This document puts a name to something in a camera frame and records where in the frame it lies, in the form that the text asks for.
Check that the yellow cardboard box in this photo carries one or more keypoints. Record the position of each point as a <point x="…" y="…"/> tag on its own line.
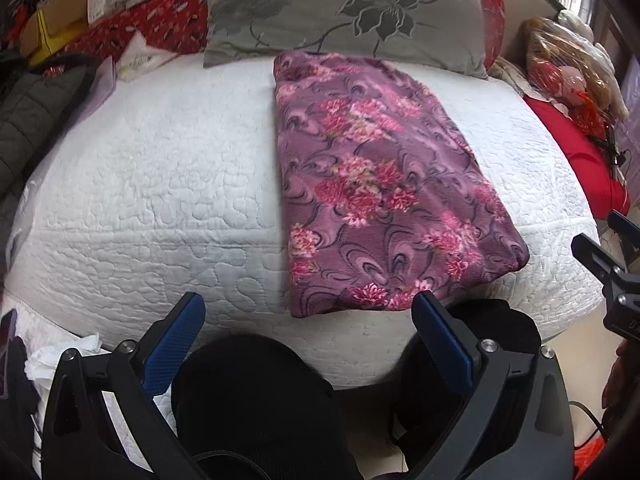
<point x="50" y="30"/>

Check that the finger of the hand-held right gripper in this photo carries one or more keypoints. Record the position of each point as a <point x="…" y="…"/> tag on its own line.
<point x="595" y="255"/>
<point x="625" y="230"/>

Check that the crumpled white tissue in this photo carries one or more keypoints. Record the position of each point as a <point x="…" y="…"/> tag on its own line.
<point x="60" y="360"/>

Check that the clear plastic sheet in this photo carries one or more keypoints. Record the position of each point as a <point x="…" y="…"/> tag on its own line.
<point x="100" y="87"/>

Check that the person's left leg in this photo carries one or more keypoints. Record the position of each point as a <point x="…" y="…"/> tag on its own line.
<point x="260" y="410"/>

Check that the plain red cloth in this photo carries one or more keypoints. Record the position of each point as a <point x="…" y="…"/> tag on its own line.
<point x="580" y="160"/>

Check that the white packet with red label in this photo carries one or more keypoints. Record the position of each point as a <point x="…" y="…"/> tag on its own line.
<point x="99" y="2"/>

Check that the stuffed toy in plastic bag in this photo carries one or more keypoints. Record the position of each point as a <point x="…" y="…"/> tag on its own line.
<point x="570" y="70"/>

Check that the purple floral fleece clothes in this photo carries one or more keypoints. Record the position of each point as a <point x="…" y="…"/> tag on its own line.
<point x="380" y="185"/>

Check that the dark quilted jacket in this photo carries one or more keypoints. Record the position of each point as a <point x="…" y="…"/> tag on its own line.
<point x="30" y="120"/>

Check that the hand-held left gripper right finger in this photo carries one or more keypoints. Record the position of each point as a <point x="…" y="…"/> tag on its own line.
<point x="445" y="345"/>

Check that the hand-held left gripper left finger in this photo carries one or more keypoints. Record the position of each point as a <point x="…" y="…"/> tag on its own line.
<point x="175" y="340"/>

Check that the grey floral pillow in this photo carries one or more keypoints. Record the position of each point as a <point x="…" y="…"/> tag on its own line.
<point x="310" y="5"/>

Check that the white quilted bedspread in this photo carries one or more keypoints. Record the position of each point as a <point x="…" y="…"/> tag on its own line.
<point x="165" y="200"/>

